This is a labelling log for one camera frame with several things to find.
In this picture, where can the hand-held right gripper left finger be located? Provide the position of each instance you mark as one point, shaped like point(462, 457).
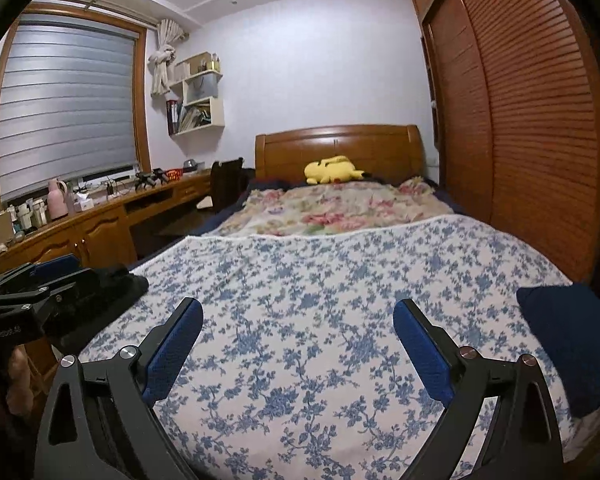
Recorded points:
point(177, 345)

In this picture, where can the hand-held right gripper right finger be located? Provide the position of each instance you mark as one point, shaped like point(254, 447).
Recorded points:
point(425, 347)

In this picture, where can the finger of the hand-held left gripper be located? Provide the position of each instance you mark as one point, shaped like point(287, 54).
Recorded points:
point(70, 290)
point(55, 266)

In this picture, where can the person's left hand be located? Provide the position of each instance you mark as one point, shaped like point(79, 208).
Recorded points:
point(20, 380)

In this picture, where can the dark grey folded garment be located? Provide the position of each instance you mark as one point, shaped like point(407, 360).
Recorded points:
point(75, 335)

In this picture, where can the wooden desk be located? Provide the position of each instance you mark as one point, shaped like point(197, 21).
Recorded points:
point(100, 240)

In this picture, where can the white bottle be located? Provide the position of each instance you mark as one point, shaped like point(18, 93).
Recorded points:
point(39, 214)

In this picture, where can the pink thermos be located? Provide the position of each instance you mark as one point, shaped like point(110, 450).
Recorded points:
point(59, 200)

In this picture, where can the small white box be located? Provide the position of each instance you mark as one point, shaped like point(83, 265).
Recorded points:
point(86, 204)

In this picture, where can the blue floral bed sheet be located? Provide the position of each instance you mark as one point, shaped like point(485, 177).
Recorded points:
point(305, 310)

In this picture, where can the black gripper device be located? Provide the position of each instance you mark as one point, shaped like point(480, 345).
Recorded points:
point(150, 180)

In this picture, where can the red basket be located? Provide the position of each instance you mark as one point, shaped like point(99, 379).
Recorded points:
point(175, 175)

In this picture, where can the grey window blind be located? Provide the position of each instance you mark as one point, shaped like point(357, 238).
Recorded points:
point(65, 100)

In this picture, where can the dark chair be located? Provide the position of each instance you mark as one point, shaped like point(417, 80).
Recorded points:
point(227, 185)

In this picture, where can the silver pot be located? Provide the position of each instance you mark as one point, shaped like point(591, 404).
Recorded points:
point(190, 165)

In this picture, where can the pink floral quilt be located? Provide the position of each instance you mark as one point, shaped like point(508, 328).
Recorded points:
point(330, 205)

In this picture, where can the row of books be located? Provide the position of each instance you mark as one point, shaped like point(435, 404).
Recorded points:
point(190, 117)

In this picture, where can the yellow plush toy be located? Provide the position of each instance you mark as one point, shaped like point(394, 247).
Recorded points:
point(330, 170)

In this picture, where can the wooden headboard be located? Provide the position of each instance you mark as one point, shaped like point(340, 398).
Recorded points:
point(340, 142)

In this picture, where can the tied beige curtain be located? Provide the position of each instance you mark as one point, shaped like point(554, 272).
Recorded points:
point(160, 70)

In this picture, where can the grey paper bag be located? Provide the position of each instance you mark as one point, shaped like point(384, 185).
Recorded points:
point(202, 87)

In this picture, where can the wooden louvred wardrobe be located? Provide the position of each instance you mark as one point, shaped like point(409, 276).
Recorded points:
point(530, 110)

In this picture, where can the wooden window frame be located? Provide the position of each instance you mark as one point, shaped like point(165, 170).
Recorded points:
point(141, 100)

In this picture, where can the white wall shelf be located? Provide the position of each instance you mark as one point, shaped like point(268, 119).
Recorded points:
point(217, 110)

